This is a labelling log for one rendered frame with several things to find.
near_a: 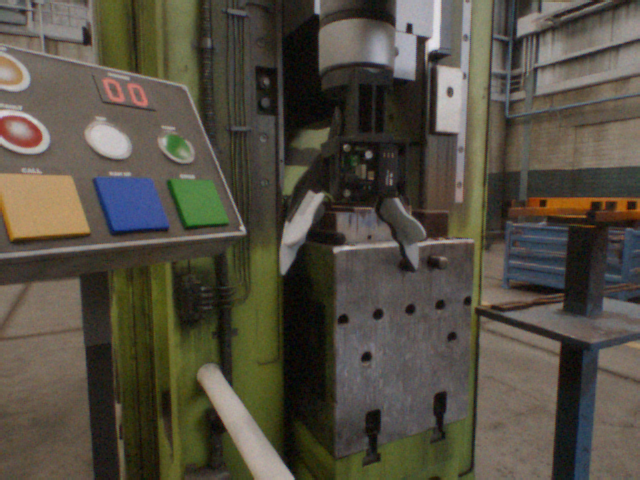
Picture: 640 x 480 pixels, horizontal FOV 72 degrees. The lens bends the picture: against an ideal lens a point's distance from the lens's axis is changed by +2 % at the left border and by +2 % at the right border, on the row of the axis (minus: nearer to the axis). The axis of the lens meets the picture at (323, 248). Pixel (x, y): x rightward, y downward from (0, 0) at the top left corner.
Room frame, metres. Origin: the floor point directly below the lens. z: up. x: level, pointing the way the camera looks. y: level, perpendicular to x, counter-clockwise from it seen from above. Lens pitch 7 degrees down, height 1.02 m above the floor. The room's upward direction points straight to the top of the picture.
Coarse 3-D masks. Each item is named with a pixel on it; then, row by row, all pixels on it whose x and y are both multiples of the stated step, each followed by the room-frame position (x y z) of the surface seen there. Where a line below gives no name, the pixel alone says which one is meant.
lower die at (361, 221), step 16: (288, 208) 1.26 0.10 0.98; (336, 208) 1.01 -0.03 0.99; (352, 208) 0.96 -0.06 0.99; (368, 208) 0.96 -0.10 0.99; (320, 224) 0.98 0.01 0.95; (336, 224) 0.92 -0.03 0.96; (352, 224) 0.94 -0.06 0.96; (368, 224) 0.96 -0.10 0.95; (384, 224) 0.98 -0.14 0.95; (352, 240) 0.94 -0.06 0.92; (368, 240) 0.96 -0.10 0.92; (384, 240) 0.98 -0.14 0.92
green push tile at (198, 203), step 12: (168, 180) 0.61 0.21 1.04; (180, 180) 0.62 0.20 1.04; (192, 180) 0.64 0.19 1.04; (204, 180) 0.66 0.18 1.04; (180, 192) 0.61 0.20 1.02; (192, 192) 0.63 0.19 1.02; (204, 192) 0.64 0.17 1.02; (216, 192) 0.66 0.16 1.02; (180, 204) 0.60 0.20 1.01; (192, 204) 0.62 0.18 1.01; (204, 204) 0.63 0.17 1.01; (216, 204) 0.65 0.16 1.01; (180, 216) 0.60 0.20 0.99; (192, 216) 0.60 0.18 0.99; (204, 216) 0.62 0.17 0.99; (216, 216) 0.64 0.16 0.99; (192, 228) 0.60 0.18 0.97
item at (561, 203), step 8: (528, 200) 1.17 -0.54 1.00; (536, 200) 1.15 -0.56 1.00; (552, 200) 1.11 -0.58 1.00; (560, 200) 1.09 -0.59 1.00; (568, 200) 1.07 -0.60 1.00; (576, 200) 1.05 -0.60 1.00; (584, 200) 1.04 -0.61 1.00; (592, 200) 1.02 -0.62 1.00; (600, 200) 1.00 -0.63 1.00; (608, 200) 0.99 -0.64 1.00; (616, 200) 0.97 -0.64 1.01; (624, 200) 0.96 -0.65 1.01; (632, 200) 0.94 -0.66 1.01; (616, 208) 0.97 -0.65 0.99; (624, 208) 0.96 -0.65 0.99
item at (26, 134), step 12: (0, 120) 0.49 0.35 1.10; (12, 120) 0.50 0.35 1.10; (24, 120) 0.51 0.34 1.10; (0, 132) 0.49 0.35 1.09; (12, 132) 0.49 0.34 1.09; (24, 132) 0.50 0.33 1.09; (36, 132) 0.51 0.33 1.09; (12, 144) 0.49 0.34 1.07; (24, 144) 0.50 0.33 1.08; (36, 144) 0.51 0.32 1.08
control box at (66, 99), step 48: (0, 48) 0.55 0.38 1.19; (0, 96) 0.51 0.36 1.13; (48, 96) 0.56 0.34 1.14; (96, 96) 0.61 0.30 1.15; (144, 96) 0.67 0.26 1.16; (0, 144) 0.48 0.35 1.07; (48, 144) 0.52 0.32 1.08; (144, 144) 0.62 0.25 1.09; (192, 144) 0.69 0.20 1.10; (96, 192) 0.53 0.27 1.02; (0, 240) 0.43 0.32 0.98; (48, 240) 0.46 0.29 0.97; (96, 240) 0.50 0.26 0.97; (144, 240) 0.54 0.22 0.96; (192, 240) 0.60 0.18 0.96
